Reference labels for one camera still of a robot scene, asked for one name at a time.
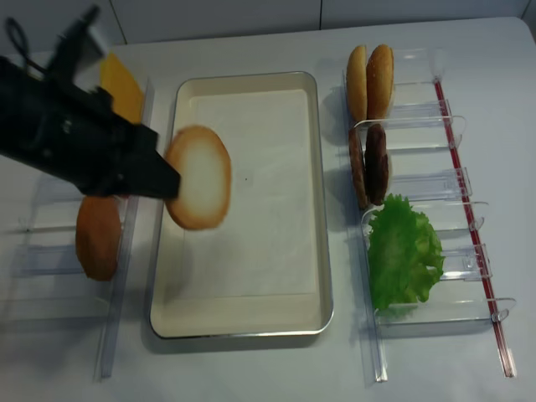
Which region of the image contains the white paper tray liner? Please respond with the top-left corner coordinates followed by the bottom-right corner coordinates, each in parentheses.
top-left (180, 90), bottom-right (316, 299)

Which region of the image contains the left clear acrylic rack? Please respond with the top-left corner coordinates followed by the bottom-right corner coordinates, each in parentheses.
top-left (0, 75), bottom-right (156, 380)

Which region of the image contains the golden bun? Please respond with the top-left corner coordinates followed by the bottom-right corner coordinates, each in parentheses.
top-left (366, 44), bottom-right (394, 120)
top-left (346, 45), bottom-right (368, 122)

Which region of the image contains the toasted bread slice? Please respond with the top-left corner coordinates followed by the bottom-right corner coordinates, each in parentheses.
top-left (165, 125), bottom-right (232, 230)

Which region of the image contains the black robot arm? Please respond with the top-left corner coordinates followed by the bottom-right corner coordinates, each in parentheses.
top-left (1, 6), bottom-right (181, 199)

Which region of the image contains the left brown meat patty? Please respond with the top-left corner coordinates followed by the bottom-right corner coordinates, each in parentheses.
top-left (348, 129), bottom-right (369, 210)

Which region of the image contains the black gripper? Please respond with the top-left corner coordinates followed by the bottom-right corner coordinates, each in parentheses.
top-left (1, 69), bottom-right (181, 198)

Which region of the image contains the cream metal baking tray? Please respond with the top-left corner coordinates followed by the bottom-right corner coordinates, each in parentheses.
top-left (149, 71), bottom-right (333, 339)

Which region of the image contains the yellow cheese slice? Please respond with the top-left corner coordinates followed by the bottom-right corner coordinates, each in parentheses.
top-left (100, 54), bottom-right (144, 124)

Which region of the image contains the right dark meat patty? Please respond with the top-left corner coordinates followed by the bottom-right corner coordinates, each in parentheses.
top-left (364, 123), bottom-right (389, 205)

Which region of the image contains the clear acrylic rack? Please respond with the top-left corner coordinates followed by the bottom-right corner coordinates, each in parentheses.
top-left (0, 75), bottom-right (156, 380)
top-left (343, 47), bottom-right (516, 383)

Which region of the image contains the green lettuce leaf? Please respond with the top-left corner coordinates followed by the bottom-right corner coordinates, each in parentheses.
top-left (368, 194), bottom-right (445, 310)

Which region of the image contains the left golden bun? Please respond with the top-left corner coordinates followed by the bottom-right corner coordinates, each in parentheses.
top-left (346, 45), bottom-right (368, 122)

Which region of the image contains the brown bun half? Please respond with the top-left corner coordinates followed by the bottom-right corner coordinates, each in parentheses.
top-left (75, 197), bottom-right (121, 281)

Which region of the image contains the right golden bun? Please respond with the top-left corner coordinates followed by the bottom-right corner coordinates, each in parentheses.
top-left (366, 44), bottom-right (394, 120)

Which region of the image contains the right clear acrylic rack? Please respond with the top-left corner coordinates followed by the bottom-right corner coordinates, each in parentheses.
top-left (343, 47), bottom-right (516, 383)

